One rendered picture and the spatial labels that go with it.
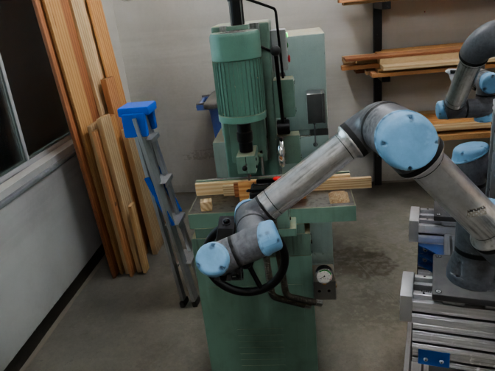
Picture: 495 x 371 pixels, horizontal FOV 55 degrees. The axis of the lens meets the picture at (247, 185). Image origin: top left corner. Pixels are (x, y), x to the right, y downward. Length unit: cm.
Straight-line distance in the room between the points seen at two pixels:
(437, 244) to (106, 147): 194
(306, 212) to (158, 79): 274
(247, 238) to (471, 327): 73
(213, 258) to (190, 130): 325
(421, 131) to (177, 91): 333
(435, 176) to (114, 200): 229
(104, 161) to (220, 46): 153
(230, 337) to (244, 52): 110
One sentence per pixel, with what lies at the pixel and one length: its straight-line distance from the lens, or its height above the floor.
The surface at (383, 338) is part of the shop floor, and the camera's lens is 255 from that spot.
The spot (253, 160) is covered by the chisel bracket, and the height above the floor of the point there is 105.
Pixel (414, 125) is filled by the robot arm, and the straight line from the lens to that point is 102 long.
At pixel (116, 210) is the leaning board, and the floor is 47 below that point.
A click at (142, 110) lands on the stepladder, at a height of 114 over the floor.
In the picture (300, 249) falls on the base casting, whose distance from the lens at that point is 178.
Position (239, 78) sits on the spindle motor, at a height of 136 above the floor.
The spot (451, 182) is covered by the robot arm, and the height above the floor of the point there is 119.
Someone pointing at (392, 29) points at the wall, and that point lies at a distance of 410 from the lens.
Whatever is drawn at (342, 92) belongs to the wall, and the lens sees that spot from 411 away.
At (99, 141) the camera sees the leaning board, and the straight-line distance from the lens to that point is 298.
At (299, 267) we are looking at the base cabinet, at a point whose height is 66.
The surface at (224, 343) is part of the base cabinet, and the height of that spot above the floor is 32.
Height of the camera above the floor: 160
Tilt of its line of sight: 21 degrees down
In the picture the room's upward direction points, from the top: 6 degrees counter-clockwise
